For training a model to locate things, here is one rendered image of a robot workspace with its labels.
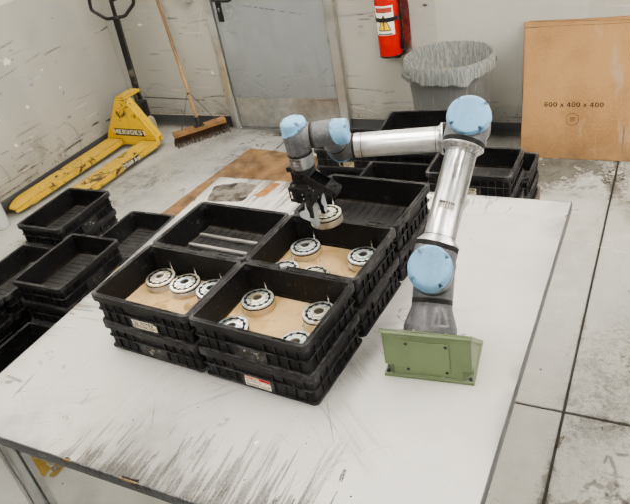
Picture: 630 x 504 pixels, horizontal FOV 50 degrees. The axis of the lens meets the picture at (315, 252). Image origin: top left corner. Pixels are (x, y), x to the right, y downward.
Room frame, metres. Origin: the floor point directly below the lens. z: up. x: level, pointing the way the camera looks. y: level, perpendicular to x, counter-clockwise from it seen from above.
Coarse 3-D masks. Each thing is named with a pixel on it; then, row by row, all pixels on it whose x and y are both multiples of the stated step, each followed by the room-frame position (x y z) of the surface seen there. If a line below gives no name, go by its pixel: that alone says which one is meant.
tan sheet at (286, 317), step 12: (276, 300) 1.70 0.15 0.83; (288, 300) 1.68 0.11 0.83; (240, 312) 1.67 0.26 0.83; (276, 312) 1.64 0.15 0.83; (288, 312) 1.62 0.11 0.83; (300, 312) 1.61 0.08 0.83; (252, 324) 1.60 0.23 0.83; (264, 324) 1.59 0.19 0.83; (276, 324) 1.58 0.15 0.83; (288, 324) 1.57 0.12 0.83; (300, 324) 1.56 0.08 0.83; (276, 336) 1.52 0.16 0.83
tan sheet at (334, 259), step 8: (328, 248) 1.93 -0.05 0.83; (336, 248) 1.92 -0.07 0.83; (288, 256) 1.93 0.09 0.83; (320, 256) 1.89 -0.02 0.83; (328, 256) 1.88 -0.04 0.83; (336, 256) 1.88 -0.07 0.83; (344, 256) 1.87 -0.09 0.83; (304, 264) 1.87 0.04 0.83; (312, 264) 1.86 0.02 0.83; (328, 264) 1.84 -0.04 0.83; (336, 264) 1.83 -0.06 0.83; (344, 264) 1.82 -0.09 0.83; (336, 272) 1.78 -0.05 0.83; (344, 272) 1.77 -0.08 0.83; (352, 272) 1.77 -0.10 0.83
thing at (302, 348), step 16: (288, 272) 1.69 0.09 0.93; (304, 272) 1.67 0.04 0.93; (352, 288) 1.55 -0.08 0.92; (336, 304) 1.48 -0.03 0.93; (192, 320) 1.55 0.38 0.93; (208, 320) 1.53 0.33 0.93; (240, 336) 1.45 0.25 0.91; (256, 336) 1.42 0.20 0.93; (272, 336) 1.40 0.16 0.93; (304, 352) 1.34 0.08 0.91
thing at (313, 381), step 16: (352, 336) 1.54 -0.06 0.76; (208, 352) 1.53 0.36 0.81; (336, 352) 1.44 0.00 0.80; (352, 352) 1.52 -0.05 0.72; (224, 368) 1.52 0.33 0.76; (240, 368) 1.49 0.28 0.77; (256, 368) 1.44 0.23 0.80; (272, 368) 1.40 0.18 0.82; (320, 368) 1.37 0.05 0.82; (336, 368) 1.45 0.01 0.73; (272, 384) 1.42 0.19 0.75; (288, 384) 1.39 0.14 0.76; (304, 384) 1.36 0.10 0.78; (320, 384) 1.37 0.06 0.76; (304, 400) 1.36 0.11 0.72; (320, 400) 1.35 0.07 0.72
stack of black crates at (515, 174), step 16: (432, 160) 2.90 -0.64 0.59; (480, 160) 2.93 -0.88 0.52; (496, 160) 2.89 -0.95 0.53; (512, 160) 2.85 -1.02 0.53; (432, 176) 2.77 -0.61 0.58; (480, 176) 2.65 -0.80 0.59; (496, 176) 2.62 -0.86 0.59; (512, 176) 2.60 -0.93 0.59; (480, 192) 2.66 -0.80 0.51; (496, 192) 2.63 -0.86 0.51; (512, 192) 2.63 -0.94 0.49
